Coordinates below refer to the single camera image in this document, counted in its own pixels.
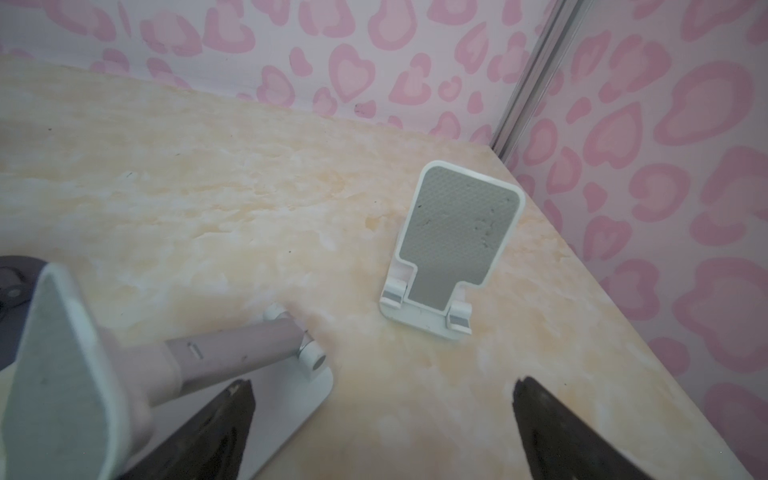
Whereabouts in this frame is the centre right white stand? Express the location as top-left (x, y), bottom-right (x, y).
top-left (1, 263), bottom-right (334, 479)

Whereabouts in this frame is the white stand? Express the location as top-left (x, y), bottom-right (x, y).
top-left (1, 263), bottom-right (334, 479)
top-left (379, 160), bottom-right (526, 340)

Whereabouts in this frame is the right corner aluminium post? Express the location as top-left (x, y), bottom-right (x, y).
top-left (490, 0), bottom-right (594, 163)

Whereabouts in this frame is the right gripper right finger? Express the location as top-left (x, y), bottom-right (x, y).
top-left (512, 377), bottom-right (651, 480)

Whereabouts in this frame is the far right white stand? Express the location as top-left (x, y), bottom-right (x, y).
top-left (379, 160), bottom-right (526, 340)

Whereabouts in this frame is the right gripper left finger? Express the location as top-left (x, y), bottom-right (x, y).
top-left (121, 380), bottom-right (256, 480)

